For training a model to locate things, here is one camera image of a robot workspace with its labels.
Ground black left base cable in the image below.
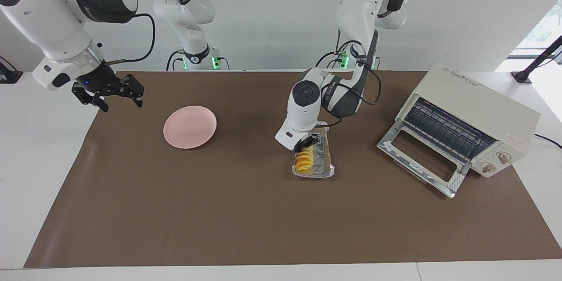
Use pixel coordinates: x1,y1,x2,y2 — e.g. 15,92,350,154
314,40,367,69

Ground pink round plate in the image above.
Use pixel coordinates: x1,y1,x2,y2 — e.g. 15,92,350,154
163,105,217,150

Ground black camera stand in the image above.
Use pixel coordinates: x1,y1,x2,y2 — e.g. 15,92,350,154
512,35,562,84

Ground glass oven door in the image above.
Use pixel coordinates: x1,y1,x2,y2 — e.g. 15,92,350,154
377,119,472,199

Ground orange food slices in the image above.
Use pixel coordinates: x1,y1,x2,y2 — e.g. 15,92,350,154
294,149,315,174

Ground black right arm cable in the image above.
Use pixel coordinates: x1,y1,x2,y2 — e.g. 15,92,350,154
103,12,157,65

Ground black oven power cable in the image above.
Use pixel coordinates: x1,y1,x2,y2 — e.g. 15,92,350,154
533,133,562,150

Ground aluminium foil tray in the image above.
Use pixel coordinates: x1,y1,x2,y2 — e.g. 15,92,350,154
292,121,335,179

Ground cream toaster oven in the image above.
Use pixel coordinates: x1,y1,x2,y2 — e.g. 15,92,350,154
394,64,541,179

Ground black table clamp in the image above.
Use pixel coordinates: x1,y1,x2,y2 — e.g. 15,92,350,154
0,56,23,84

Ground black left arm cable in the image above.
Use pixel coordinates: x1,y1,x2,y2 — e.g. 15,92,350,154
325,59,382,129

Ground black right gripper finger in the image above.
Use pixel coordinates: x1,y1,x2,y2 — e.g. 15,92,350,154
121,75,144,108
72,84,109,113

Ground metal oven wire rack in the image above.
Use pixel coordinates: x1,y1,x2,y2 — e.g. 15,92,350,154
403,98,497,162

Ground brown table mat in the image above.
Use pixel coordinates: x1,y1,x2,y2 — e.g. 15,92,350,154
23,70,562,269

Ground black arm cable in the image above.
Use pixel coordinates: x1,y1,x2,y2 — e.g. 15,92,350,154
325,59,382,129
103,12,157,65

